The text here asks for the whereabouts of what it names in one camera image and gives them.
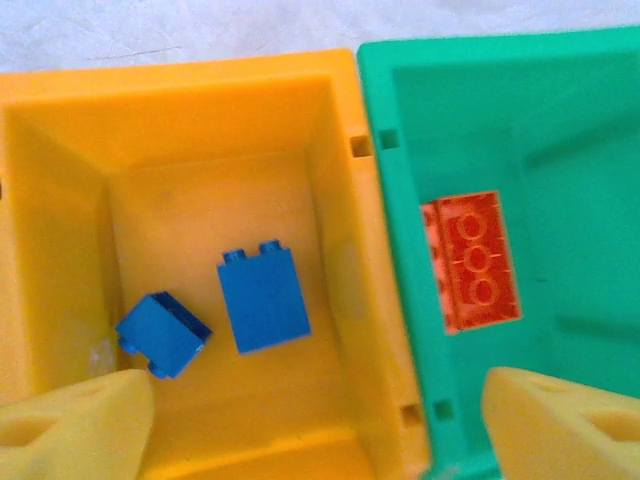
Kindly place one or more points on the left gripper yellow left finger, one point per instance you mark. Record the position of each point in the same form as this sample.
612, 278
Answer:
75, 430

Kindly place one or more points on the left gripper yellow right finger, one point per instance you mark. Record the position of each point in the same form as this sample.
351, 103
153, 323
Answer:
550, 430

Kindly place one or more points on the orange lego brick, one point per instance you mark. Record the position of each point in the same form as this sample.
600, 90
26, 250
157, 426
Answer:
480, 260

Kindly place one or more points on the tall blue lego brick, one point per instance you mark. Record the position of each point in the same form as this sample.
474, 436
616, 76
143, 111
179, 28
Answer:
265, 300

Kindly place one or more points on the green plastic bin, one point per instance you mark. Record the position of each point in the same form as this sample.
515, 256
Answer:
550, 150

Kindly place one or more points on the yellow plastic bin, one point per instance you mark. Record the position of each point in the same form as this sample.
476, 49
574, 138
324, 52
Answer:
200, 150

